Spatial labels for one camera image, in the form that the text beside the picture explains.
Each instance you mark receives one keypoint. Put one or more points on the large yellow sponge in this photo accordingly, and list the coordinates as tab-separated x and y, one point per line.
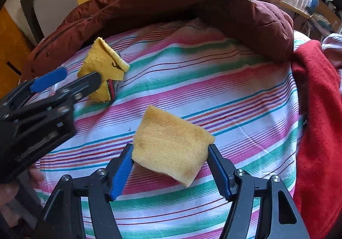
171	146

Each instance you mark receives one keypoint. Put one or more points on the orange wooden wardrobe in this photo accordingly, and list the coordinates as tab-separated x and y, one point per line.
15	48

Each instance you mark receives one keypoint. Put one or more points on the person's left hand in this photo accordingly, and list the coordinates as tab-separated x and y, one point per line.
10	190

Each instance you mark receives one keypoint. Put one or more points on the pink knit garment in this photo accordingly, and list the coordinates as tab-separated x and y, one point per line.
332	49

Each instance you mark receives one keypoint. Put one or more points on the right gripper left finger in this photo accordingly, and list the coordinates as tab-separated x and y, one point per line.
105	185

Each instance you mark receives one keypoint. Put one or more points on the maroon puffer jacket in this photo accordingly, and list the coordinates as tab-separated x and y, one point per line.
260	26

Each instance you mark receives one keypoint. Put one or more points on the striped bed sheet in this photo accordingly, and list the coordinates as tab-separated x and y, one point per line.
196	73

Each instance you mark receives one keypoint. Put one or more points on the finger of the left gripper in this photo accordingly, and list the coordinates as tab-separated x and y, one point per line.
37	85
79	89

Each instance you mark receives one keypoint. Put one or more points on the red fleece blanket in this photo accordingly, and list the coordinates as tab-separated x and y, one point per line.
318	187

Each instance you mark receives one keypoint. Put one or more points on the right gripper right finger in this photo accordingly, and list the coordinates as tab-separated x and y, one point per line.
238	188

